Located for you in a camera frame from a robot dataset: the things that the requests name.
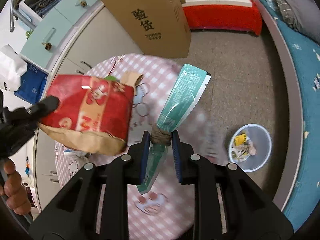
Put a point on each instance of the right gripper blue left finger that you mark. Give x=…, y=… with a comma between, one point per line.
x=139, y=158

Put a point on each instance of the white plastic bag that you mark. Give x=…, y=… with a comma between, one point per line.
x=12, y=67

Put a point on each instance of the blue bag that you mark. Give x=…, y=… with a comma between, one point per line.
x=33, y=82

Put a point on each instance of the white cabinet with handles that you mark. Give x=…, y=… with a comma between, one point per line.
x=96, y=37

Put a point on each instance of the green leaf shaped cloth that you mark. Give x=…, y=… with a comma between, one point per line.
x=111, y=78

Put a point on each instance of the teal foil packet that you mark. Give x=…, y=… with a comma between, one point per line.
x=185, y=94

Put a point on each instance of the grey folded quilt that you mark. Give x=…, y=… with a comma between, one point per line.
x=301, y=15

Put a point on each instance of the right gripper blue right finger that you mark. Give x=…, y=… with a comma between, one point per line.
x=182, y=153

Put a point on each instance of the teal drawer unit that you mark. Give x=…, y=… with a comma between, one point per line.
x=46, y=38

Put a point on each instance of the blue trash bin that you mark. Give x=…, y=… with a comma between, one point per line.
x=250, y=147

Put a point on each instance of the left hand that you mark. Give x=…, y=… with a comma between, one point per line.
x=17, y=196

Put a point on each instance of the pink checkered tablecloth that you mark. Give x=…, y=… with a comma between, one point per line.
x=167, y=210

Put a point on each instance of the teal bed mattress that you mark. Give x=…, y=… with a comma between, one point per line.
x=298, y=192

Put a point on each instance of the red paper bag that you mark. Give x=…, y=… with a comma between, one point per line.
x=93, y=115

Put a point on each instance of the red covered bench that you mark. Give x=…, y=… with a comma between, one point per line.
x=225, y=17

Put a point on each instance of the large cardboard box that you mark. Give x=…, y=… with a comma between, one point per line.
x=158, y=27

